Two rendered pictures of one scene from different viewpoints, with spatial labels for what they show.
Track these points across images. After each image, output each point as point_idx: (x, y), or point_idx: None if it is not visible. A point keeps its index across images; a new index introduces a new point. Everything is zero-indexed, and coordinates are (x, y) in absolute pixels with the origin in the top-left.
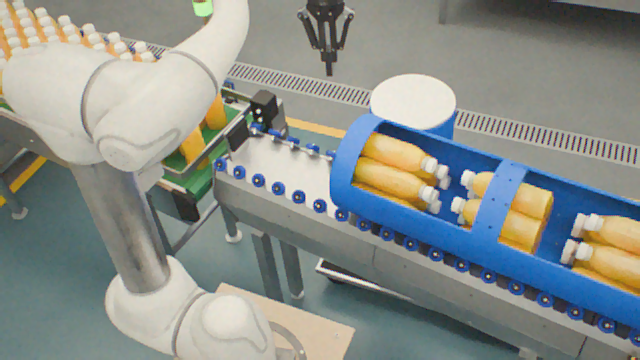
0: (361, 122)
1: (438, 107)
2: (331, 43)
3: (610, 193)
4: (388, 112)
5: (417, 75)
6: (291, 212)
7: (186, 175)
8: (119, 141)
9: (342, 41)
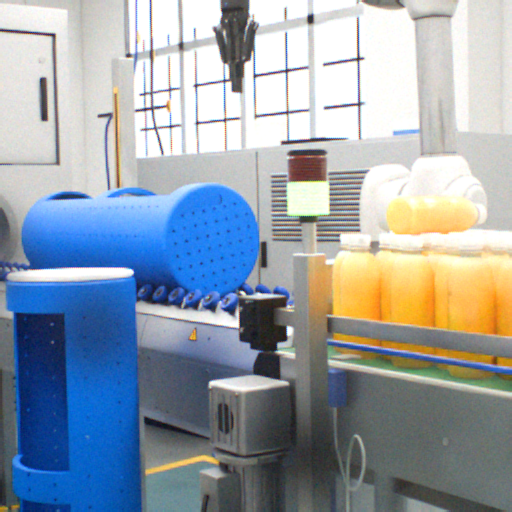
0: (201, 183)
1: (52, 270)
2: (235, 56)
3: (64, 200)
4: (115, 270)
5: (25, 276)
6: None
7: None
8: None
9: (226, 54)
